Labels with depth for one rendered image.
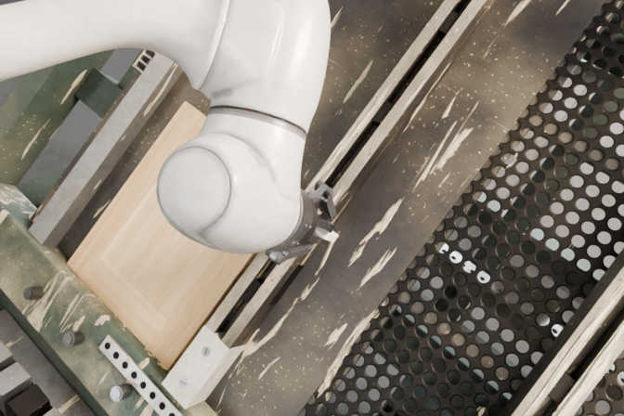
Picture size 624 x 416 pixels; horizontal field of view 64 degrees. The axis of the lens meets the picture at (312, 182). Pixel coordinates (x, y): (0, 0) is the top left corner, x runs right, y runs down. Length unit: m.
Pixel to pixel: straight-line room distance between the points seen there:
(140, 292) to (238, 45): 0.66
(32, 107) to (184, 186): 0.87
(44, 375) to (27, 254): 0.24
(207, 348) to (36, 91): 0.68
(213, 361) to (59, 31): 0.59
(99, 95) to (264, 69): 0.81
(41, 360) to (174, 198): 0.81
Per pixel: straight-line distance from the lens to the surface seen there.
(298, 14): 0.49
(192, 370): 0.91
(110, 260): 1.07
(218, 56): 0.47
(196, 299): 0.96
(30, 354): 1.20
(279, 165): 0.45
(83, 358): 1.06
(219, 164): 0.41
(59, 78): 1.25
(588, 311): 0.80
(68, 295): 1.08
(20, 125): 1.27
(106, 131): 1.10
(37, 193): 1.42
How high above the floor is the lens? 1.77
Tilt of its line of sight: 38 degrees down
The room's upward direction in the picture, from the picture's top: 20 degrees clockwise
